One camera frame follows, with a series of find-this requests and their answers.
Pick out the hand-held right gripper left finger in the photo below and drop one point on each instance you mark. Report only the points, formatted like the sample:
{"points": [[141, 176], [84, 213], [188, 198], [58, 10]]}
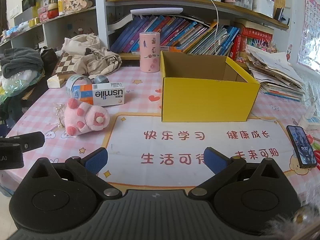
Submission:
{"points": [[96, 158]]}

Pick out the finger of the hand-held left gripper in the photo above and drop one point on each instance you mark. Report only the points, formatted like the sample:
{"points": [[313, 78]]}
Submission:
{"points": [[30, 140]]}

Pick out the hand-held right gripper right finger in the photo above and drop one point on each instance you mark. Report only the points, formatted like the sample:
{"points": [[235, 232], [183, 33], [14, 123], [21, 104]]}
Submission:
{"points": [[215, 160]]}

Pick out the pink plush paw toy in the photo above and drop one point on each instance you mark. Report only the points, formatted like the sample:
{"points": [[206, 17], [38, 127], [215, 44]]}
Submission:
{"points": [[85, 117]]}

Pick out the yellow cardboard box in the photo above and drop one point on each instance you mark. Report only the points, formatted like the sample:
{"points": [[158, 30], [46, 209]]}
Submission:
{"points": [[207, 100]]}

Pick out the white orange blue carton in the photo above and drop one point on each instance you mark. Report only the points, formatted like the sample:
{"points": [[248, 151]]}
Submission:
{"points": [[107, 95]]}

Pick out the clear tape roll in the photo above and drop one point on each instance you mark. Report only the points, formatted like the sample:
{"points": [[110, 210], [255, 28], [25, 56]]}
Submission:
{"points": [[68, 85]]}

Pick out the pearl hair accessory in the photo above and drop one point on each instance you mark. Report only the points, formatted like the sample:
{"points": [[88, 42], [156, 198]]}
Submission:
{"points": [[59, 111]]}

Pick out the iridescent plastic wrap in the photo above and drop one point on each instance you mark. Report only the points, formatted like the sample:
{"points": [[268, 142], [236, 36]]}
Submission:
{"points": [[15, 85]]}

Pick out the grey clothing pile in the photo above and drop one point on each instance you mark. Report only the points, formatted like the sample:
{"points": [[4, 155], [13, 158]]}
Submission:
{"points": [[20, 60]]}

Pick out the pink checkered desk mat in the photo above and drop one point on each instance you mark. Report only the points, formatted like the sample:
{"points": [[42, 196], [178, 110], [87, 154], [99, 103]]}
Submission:
{"points": [[140, 90]]}

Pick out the wooden chessboard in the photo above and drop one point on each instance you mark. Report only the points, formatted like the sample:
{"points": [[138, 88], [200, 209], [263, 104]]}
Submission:
{"points": [[65, 65]]}

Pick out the black bag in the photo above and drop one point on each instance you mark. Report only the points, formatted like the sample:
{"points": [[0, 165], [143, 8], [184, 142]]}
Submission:
{"points": [[48, 58]]}

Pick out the black smartphone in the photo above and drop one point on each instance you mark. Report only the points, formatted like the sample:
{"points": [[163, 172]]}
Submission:
{"points": [[301, 146]]}

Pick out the grey furry cuff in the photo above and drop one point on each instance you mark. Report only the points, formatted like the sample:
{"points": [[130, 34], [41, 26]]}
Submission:
{"points": [[282, 230]]}

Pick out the white power strip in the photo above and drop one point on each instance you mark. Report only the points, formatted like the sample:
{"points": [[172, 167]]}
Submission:
{"points": [[310, 121]]}

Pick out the stack of papers and booklets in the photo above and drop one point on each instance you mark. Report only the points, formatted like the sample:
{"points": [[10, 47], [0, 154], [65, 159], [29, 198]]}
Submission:
{"points": [[272, 72]]}

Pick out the beige cloth bag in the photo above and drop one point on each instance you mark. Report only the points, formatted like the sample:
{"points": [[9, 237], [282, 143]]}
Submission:
{"points": [[82, 45]]}

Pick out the pink printed cylinder canister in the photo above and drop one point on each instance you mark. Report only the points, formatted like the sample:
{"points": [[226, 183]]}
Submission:
{"points": [[149, 52]]}

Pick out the pink storage box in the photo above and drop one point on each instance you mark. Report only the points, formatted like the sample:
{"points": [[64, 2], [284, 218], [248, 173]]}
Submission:
{"points": [[42, 15]]}

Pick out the red white round doll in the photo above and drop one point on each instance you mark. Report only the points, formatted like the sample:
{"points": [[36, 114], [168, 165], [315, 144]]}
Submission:
{"points": [[52, 11]]}

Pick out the row of red books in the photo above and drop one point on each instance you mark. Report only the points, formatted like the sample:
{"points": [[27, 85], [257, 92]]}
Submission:
{"points": [[252, 33]]}

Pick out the row of colourful books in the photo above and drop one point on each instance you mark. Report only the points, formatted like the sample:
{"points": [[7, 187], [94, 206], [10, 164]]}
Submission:
{"points": [[175, 32]]}

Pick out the thick white open book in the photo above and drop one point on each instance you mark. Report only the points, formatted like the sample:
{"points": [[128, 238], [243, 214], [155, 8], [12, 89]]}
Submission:
{"points": [[120, 22]]}

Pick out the yellow white bottle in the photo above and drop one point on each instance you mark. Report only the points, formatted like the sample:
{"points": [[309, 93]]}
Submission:
{"points": [[61, 5]]}

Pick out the white shelf unit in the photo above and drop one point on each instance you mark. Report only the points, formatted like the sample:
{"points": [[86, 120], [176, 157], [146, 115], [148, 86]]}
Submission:
{"points": [[102, 17]]}

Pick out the white desk lamp bar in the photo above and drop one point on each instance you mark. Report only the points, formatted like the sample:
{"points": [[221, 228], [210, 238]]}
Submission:
{"points": [[157, 11]]}

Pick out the white pen holder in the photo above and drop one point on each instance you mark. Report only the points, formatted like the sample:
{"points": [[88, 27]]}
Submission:
{"points": [[262, 6]]}

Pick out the alphabet wall poster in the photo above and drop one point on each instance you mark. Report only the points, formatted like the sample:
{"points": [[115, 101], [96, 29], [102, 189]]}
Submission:
{"points": [[311, 30]]}

